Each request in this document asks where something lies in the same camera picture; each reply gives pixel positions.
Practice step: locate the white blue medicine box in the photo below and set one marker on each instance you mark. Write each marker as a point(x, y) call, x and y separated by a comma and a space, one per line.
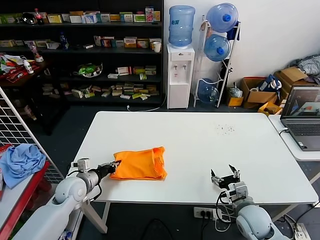
point(89, 18)

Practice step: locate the grey laptop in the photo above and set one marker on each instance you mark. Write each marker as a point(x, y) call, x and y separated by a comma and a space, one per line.
point(305, 130)

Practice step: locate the blue drink bottle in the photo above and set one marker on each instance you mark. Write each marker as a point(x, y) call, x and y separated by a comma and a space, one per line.
point(63, 42)

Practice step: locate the dark blue hanging cloth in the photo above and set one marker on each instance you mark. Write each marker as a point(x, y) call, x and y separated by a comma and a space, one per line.
point(234, 32)

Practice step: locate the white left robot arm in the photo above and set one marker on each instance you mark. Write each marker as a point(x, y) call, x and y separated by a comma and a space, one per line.
point(62, 200)

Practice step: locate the yellow orange medicine box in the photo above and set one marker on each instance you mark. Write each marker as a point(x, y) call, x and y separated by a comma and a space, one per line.
point(130, 43)

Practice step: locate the white water dispenser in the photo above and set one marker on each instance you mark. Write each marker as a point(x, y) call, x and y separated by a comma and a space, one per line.
point(180, 75)

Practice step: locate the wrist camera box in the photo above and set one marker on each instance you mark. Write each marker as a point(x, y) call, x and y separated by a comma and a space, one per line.
point(236, 192)
point(83, 164)

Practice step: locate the white metal jug rack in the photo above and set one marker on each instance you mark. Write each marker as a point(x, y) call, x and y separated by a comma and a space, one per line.
point(223, 82)

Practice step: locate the tall brown cardboard box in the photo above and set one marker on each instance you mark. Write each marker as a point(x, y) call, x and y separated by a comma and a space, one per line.
point(290, 75)

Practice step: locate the white tape roll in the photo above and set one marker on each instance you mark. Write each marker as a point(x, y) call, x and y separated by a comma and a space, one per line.
point(254, 89)

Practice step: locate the white blue red box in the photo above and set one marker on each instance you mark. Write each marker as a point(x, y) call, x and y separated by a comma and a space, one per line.
point(97, 41)

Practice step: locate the small yellow box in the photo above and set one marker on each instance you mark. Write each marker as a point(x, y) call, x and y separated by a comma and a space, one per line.
point(235, 101)

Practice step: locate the beige green box stack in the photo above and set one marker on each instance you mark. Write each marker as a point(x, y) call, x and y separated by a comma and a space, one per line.
point(139, 70)

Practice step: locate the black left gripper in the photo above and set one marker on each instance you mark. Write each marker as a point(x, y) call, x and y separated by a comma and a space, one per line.
point(105, 169)

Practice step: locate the white red medicine box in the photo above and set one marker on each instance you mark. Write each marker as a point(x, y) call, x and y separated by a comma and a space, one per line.
point(125, 71)

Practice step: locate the red frame shelf cart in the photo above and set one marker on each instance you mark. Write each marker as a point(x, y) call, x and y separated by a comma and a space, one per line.
point(20, 202)

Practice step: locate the light blue crumpled cloth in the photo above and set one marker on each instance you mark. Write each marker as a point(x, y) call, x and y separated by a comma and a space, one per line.
point(20, 162)

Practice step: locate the pink tall box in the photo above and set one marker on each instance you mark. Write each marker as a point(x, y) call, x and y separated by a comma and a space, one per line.
point(149, 15)

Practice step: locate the open brown cardboard box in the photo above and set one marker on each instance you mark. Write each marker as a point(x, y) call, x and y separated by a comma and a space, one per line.
point(260, 97)

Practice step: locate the clear plastic bag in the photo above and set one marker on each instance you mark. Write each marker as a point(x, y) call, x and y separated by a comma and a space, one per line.
point(235, 92)

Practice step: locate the white teal medicine box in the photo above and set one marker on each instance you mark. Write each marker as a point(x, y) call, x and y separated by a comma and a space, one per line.
point(126, 18)
point(119, 44)

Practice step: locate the dark wooden side table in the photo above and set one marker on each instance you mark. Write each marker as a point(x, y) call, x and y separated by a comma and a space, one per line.
point(37, 72)

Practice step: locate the flat white box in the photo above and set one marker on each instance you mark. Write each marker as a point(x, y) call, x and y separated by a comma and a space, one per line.
point(125, 97)
point(113, 76)

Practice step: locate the blue water jug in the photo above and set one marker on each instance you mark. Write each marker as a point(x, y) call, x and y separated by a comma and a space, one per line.
point(208, 91)
point(217, 48)
point(181, 27)
point(222, 17)

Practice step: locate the small green box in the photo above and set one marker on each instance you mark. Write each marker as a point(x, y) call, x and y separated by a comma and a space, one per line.
point(143, 77)

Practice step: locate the white power strip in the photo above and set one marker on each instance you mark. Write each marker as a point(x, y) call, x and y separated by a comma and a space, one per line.
point(302, 231)
point(207, 213)

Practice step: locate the yellow open cardboard box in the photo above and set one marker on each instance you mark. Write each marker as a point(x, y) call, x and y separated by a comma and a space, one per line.
point(269, 108)

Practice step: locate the blue white snack bag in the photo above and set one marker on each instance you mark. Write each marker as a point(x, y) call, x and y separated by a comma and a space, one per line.
point(65, 235)

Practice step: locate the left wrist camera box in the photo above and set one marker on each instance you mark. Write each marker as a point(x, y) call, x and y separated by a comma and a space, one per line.
point(83, 164)

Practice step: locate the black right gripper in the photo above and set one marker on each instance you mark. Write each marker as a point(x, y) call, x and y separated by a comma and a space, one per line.
point(228, 182)

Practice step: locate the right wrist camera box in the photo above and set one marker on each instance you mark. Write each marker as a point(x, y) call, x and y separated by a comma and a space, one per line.
point(236, 192)

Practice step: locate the colourful snack bag pile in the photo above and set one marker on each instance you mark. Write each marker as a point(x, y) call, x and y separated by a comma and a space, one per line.
point(10, 62)

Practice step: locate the red blue medicine box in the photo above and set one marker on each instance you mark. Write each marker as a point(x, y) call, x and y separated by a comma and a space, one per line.
point(108, 43)

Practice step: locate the grey clothes pile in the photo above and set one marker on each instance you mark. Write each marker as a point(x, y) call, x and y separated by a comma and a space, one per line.
point(309, 66)

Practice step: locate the green snack bag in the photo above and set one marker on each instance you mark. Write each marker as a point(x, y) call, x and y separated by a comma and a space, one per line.
point(87, 70)

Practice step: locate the lime green box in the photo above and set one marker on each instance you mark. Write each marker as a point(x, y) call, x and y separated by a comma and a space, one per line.
point(137, 96)

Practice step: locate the shiny metal bowl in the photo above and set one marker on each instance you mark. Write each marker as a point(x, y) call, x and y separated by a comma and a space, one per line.
point(29, 19)

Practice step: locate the pink patterned bottle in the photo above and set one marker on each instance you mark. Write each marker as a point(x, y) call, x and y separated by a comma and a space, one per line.
point(35, 51)

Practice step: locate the red snack package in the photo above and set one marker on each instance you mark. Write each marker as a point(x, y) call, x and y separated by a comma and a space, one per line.
point(16, 75)

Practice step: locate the flat yellow box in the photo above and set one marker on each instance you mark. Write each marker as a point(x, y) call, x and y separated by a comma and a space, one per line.
point(76, 13)

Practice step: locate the orange t-shirt white print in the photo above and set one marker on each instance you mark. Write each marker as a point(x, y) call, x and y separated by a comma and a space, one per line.
point(137, 165)

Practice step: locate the black shelf unit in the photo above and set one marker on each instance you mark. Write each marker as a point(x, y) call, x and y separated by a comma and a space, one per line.
point(112, 58)

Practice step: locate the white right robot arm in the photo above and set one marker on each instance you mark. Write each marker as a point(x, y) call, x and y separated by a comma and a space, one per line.
point(255, 222)

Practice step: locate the white orange medicine box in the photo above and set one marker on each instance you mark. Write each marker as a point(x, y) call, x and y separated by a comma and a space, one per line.
point(143, 44)

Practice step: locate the green medicine box stack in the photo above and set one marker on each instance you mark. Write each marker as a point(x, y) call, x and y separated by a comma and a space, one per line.
point(10, 19)

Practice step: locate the white paper cup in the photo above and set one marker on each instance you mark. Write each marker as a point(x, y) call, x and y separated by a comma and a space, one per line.
point(157, 47)

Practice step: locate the cola bottle red cap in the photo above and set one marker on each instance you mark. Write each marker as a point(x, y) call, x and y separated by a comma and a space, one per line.
point(38, 18)

